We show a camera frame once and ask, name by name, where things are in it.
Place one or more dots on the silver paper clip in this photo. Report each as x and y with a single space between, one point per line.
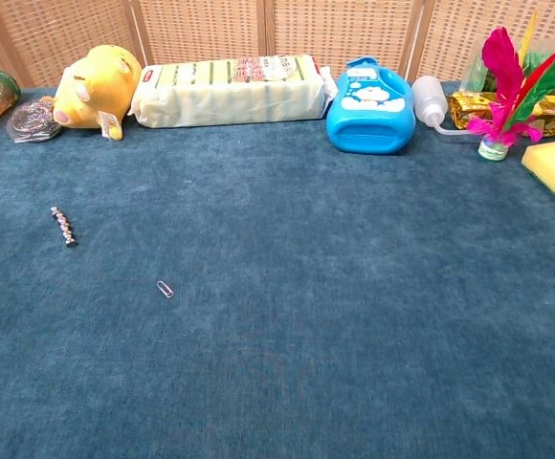
165 289

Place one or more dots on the blue table cloth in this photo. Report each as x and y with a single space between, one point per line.
277 296

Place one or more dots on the packaged yellow sponge pack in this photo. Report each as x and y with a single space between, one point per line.
229 93

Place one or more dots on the blue detergent bottle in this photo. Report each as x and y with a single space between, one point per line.
370 112

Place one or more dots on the woven folding screen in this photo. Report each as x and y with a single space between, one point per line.
277 33

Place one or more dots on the white squeeze wash bottle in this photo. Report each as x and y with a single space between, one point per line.
429 101

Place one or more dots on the yellow plush toy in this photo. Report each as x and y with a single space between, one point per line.
99 91

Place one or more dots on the gold foil package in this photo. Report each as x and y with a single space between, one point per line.
473 109

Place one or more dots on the clear green plastic bag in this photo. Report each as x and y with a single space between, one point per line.
478 72

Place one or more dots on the feather shuttlecock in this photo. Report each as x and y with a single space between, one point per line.
512 91

